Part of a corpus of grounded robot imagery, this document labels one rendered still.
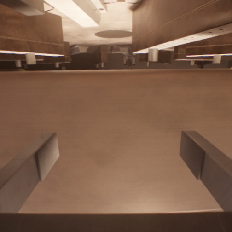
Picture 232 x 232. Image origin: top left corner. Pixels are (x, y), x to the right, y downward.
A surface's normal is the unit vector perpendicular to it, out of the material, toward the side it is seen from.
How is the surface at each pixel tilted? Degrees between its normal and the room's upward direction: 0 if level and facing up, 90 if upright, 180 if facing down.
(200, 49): 90
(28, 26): 90
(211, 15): 90
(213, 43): 90
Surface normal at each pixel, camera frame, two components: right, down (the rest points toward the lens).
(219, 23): -0.98, 0.07
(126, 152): 0.02, 0.27
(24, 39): 0.85, 0.14
